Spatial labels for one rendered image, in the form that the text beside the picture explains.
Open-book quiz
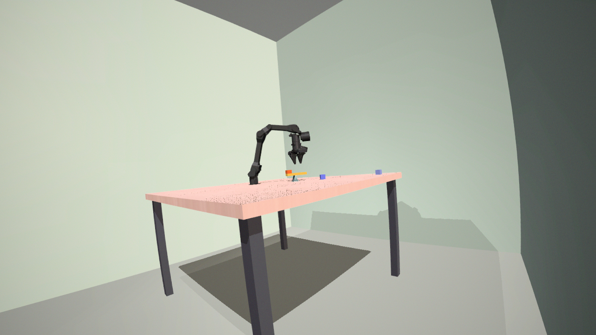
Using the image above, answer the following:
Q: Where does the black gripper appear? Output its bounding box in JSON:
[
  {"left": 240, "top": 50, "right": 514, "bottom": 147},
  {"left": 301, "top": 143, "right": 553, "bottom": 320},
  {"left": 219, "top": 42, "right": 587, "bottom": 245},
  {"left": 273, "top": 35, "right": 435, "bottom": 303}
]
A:
[{"left": 288, "top": 141, "right": 306, "bottom": 164}]

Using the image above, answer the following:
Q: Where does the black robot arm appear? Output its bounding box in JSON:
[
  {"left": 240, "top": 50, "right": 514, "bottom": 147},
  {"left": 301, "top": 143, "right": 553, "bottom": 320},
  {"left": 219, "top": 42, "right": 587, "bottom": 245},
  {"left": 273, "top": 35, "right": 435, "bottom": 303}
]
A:
[{"left": 248, "top": 124, "right": 310, "bottom": 185}]

